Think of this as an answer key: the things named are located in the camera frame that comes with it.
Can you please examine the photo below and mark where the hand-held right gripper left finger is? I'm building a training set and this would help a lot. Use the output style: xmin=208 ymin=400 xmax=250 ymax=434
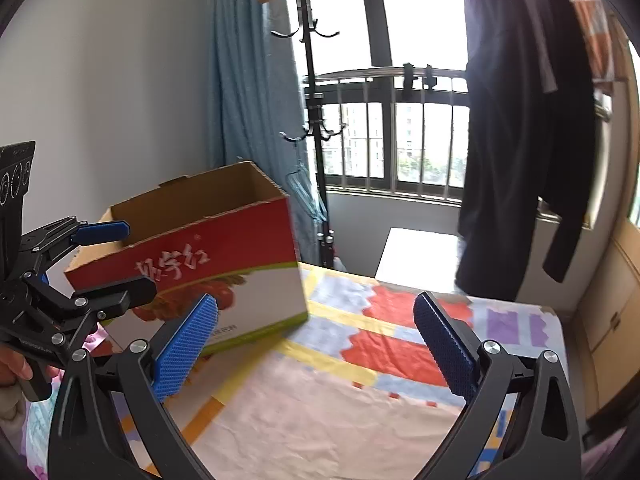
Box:
xmin=47 ymin=292 xmax=221 ymax=480

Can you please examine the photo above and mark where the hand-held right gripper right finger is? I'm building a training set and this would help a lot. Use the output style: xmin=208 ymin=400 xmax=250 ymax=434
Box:
xmin=412 ymin=291 xmax=585 ymax=480

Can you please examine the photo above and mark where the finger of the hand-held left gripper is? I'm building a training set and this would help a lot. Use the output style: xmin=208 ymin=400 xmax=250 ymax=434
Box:
xmin=20 ymin=216 xmax=132 ymax=262
xmin=25 ymin=275 xmax=158 ymax=356

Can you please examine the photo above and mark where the red printed cardboard box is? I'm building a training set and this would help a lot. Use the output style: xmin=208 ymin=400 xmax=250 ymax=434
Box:
xmin=64 ymin=161 xmax=309 ymax=358

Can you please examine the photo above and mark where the person's left hand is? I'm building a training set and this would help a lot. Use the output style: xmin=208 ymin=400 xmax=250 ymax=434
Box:
xmin=0 ymin=346 xmax=34 ymax=387

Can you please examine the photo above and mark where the white side table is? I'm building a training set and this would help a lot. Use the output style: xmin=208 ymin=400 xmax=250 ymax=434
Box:
xmin=375 ymin=227 xmax=468 ymax=293

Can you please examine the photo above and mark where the pink printed cloth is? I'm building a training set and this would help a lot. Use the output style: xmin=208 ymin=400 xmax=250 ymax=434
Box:
xmin=20 ymin=322 xmax=126 ymax=480

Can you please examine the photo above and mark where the colourful printed blanket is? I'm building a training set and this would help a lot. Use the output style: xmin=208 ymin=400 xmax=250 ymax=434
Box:
xmin=115 ymin=260 xmax=573 ymax=480

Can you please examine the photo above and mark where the wooden wardrobe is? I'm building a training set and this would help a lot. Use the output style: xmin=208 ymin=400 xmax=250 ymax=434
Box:
xmin=565 ymin=0 xmax=640 ymax=421

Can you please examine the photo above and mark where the blue clothes hanger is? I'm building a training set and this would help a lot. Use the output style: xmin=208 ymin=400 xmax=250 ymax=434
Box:
xmin=285 ymin=157 xmax=328 ymax=221

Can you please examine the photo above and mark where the blue curtain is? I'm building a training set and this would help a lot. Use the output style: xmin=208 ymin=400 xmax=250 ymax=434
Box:
xmin=207 ymin=0 xmax=331 ymax=266

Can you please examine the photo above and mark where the black hanging coat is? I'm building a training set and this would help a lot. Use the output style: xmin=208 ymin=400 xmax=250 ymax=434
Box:
xmin=456 ymin=0 xmax=598 ymax=303

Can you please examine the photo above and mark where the black coat rack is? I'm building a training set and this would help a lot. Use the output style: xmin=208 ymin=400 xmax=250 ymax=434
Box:
xmin=270 ymin=0 xmax=346 ymax=268

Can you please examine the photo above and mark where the black railing clip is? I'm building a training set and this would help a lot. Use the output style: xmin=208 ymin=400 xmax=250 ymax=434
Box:
xmin=402 ymin=62 xmax=436 ymax=92

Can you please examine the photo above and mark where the metal balcony railing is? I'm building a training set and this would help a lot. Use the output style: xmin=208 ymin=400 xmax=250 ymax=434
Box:
xmin=302 ymin=62 xmax=468 ymax=201

